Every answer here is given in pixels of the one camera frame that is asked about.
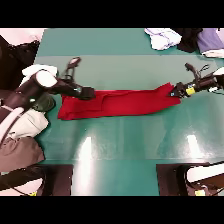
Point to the dark green garment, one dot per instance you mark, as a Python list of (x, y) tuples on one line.
[(45, 103)]

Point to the black garment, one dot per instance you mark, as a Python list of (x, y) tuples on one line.
[(188, 39)]

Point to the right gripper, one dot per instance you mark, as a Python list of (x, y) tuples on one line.
[(180, 90)]

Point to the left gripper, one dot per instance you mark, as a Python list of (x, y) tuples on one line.
[(87, 93)]

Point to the purple garment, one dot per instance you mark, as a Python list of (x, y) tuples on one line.
[(210, 39)]

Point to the red T-shirt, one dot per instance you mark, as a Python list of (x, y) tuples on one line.
[(123, 103)]

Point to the brown garment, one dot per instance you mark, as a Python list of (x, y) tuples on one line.
[(20, 153)]

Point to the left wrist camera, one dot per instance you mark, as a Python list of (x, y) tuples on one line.
[(74, 62)]

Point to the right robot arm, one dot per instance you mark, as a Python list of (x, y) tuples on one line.
[(207, 81)]

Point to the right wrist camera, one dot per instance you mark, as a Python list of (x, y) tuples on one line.
[(191, 67)]

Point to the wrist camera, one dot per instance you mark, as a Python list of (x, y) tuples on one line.
[(191, 67), (74, 62)]

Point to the cream garment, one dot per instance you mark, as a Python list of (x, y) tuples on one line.
[(31, 123)]

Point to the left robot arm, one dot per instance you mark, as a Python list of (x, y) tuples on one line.
[(33, 90)]

